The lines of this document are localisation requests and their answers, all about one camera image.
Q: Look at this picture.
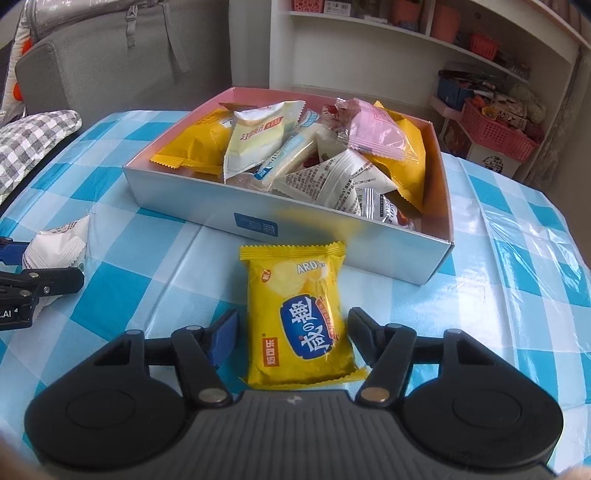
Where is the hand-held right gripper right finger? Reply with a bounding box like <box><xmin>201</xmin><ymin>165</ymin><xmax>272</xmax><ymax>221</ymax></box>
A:
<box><xmin>347</xmin><ymin>306</ymin><xmax>499</xmax><ymax>408</ymax></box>

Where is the red candy packet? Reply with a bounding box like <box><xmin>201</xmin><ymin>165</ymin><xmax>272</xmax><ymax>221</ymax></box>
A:
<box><xmin>322</xmin><ymin>98</ymin><xmax>354</xmax><ymax>122</ymax></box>

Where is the grey white checked cushion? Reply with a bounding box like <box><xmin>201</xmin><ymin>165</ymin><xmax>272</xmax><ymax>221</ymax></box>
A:
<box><xmin>0</xmin><ymin>110</ymin><xmax>83</xmax><ymax>204</ymax></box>

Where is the blue white checked tablecloth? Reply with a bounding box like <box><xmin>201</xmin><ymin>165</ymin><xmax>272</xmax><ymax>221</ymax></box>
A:
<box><xmin>0</xmin><ymin>110</ymin><xmax>591</xmax><ymax>480</ymax></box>

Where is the large pink plastic basket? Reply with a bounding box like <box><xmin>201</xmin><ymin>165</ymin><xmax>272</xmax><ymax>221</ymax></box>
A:
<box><xmin>462</xmin><ymin>99</ymin><xmax>541</xmax><ymax>164</ymax></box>

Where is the terracotta pot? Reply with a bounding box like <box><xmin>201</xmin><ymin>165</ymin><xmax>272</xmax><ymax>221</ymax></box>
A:
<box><xmin>436</xmin><ymin>4</ymin><xmax>463</xmax><ymax>45</ymax></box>
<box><xmin>392</xmin><ymin>0</ymin><xmax>424</xmax><ymax>27</ymax></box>

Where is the silver foil snack packet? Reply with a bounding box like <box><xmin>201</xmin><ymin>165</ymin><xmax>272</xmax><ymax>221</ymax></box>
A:
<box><xmin>358</xmin><ymin>187</ymin><xmax>416</xmax><ymax>230</ymax></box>

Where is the large yellow bread packet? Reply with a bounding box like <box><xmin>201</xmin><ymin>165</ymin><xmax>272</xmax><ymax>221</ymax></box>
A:
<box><xmin>365</xmin><ymin>102</ymin><xmax>428</xmax><ymax>216</ymax></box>
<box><xmin>150</xmin><ymin>107</ymin><xmax>236</xmax><ymax>176</ymax></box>

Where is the white printed storage box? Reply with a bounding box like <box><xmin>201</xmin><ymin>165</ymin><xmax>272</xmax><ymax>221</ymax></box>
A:
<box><xmin>471</xmin><ymin>141</ymin><xmax>523</xmax><ymax>179</ymax></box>

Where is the small red basket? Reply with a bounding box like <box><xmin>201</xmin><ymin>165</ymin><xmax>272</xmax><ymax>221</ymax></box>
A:
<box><xmin>468</xmin><ymin>32</ymin><xmax>501</xmax><ymax>61</ymax></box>

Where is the white shelf unit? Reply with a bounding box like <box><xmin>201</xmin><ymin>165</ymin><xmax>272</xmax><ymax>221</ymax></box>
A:
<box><xmin>268</xmin><ymin>0</ymin><xmax>583</xmax><ymax>185</ymax></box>

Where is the pink snack packet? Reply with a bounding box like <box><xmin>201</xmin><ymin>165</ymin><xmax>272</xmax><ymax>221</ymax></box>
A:
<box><xmin>346</xmin><ymin>98</ymin><xmax>428</xmax><ymax>162</ymax></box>

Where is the blue box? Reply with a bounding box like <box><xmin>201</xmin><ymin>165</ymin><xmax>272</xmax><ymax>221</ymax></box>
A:
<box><xmin>438</xmin><ymin>69</ymin><xmax>476</xmax><ymax>112</ymax></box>

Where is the small yellow chips packet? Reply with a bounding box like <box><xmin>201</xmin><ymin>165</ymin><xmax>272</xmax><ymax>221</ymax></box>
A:
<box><xmin>239</xmin><ymin>241</ymin><xmax>370</xmax><ymax>387</ymax></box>

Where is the orange plush toy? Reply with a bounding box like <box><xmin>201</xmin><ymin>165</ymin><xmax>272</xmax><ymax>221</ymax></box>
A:
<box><xmin>12</xmin><ymin>38</ymin><xmax>33</xmax><ymax>102</ymax></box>

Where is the cream cake packet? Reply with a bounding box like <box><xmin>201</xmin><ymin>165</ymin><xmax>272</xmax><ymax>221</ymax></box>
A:
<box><xmin>223</xmin><ymin>100</ymin><xmax>304</xmax><ymax>185</ymax></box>

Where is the white triangular snack packet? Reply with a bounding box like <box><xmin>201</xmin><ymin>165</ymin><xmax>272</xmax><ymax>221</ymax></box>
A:
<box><xmin>271</xmin><ymin>148</ymin><xmax>399</xmax><ymax>216</ymax></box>

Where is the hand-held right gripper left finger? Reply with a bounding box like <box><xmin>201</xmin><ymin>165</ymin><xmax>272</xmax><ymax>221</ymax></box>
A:
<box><xmin>92</xmin><ymin>308</ymin><xmax>241</xmax><ymax>408</ymax></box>

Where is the pink-lined silver cardboard box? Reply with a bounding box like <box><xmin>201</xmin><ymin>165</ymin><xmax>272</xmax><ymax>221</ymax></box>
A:
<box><xmin>122</xmin><ymin>85</ymin><xmax>454</xmax><ymax>286</ymax></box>

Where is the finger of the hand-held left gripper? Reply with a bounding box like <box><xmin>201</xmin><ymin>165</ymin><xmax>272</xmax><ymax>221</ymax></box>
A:
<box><xmin>0</xmin><ymin>237</ymin><xmax>27</xmax><ymax>267</ymax></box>
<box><xmin>0</xmin><ymin>267</ymin><xmax>85</xmax><ymax>300</ymax></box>

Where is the grey sofa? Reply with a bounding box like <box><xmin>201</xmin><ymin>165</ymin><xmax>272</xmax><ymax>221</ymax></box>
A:
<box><xmin>14</xmin><ymin>0</ymin><xmax>232</xmax><ymax>119</ymax></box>

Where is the lilac shiny floral bag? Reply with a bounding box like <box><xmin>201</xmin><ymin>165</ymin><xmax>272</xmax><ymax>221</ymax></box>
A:
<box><xmin>23</xmin><ymin>0</ymin><xmax>171</xmax><ymax>42</ymax></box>

